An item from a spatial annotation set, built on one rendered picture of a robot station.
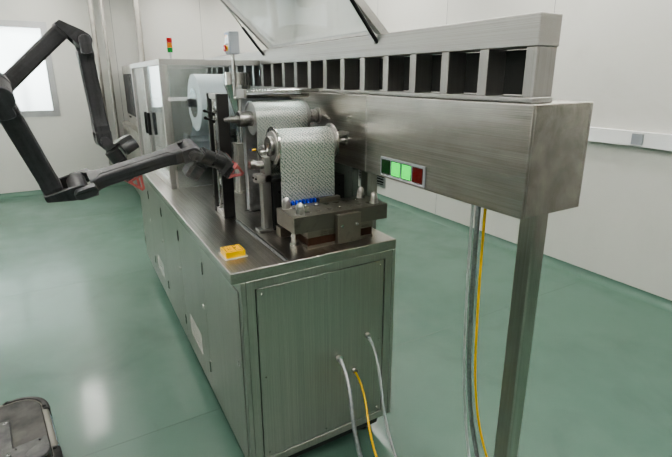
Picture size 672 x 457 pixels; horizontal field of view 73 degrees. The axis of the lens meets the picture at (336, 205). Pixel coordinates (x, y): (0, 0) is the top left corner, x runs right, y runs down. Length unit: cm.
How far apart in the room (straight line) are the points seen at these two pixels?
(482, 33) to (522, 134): 30
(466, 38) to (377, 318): 109
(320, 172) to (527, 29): 94
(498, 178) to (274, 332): 91
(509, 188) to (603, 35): 269
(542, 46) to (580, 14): 275
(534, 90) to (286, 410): 137
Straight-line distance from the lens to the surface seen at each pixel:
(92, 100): 206
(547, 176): 135
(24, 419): 228
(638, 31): 379
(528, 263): 153
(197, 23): 742
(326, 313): 174
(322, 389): 191
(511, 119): 130
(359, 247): 171
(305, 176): 181
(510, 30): 132
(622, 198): 383
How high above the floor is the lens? 151
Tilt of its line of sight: 16 degrees down
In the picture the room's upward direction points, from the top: straight up
